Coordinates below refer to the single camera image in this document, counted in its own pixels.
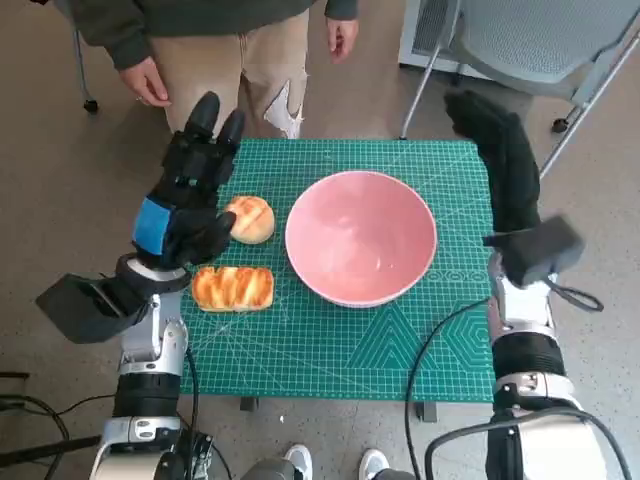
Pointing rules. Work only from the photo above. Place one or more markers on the dark table bracket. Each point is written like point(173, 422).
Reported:
point(250, 404)
point(428, 412)

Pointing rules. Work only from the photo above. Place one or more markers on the grey mesh chair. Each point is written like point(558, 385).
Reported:
point(525, 40)

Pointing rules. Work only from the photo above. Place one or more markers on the black floor bar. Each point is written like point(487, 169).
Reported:
point(50, 450)

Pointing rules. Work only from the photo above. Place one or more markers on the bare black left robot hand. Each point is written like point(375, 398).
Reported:
point(195, 175)

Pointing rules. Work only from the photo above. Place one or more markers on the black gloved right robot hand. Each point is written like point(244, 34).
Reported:
point(512, 175)

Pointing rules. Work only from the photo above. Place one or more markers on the person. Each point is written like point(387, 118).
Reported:
point(210, 60)

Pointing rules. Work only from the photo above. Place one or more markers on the pink bowl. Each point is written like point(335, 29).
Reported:
point(360, 235)

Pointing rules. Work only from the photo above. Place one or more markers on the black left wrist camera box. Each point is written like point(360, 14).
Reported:
point(80, 305)

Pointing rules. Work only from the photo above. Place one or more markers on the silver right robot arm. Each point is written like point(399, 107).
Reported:
point(525, 350)

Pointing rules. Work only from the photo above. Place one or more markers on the rectangular striped toy bread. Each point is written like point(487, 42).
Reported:
point(232, 290)

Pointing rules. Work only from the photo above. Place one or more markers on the white perforated cabinet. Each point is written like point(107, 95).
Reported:
point(425, 30)

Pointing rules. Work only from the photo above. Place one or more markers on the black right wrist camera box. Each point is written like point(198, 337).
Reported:
point(545, 250)

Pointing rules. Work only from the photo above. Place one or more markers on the round toy bread bun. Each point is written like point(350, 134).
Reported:
point(250, 220)

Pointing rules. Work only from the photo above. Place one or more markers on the person's left hand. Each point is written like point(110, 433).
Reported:
point(342, 37)

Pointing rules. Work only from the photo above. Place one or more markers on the green cutting mat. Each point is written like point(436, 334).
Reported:
point(300, 340)

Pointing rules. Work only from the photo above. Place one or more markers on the person's right hand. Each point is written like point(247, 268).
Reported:
point(145, 82)

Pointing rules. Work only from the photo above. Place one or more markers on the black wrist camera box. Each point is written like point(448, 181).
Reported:
point(545, 250)
point(80, 305)

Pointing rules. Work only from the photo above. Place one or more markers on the white shoe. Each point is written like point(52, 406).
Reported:
point(300, 460)
point(372, 462)

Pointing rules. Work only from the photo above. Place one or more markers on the grey chair with castors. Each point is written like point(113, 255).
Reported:
point(91, 105)

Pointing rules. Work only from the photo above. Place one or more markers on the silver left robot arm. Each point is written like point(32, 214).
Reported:
point(150, 340)

